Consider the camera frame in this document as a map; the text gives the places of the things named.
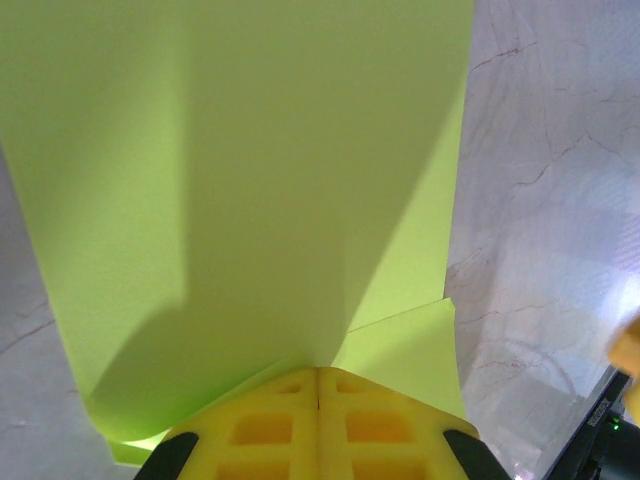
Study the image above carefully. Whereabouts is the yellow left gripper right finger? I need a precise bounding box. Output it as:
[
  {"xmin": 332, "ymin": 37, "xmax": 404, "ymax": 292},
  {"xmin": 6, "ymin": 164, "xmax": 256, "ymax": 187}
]
[{"xmin": 318, "ymin": 367, "xmax": 506, "ymax": 480}]

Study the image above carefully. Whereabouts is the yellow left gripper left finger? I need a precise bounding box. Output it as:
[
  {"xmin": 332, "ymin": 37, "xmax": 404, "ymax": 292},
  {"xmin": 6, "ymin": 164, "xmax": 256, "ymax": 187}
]
[{"xmin": 134, "ymin": 367, "xmax": 320, "ymax": 480}]

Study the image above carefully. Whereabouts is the lime green paper sheet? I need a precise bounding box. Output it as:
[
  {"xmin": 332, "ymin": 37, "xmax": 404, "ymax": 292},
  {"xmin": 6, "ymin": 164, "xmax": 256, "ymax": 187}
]
[{"xmin": 0, "ymin": 0, "xmax": 476, "ymax": 469}]

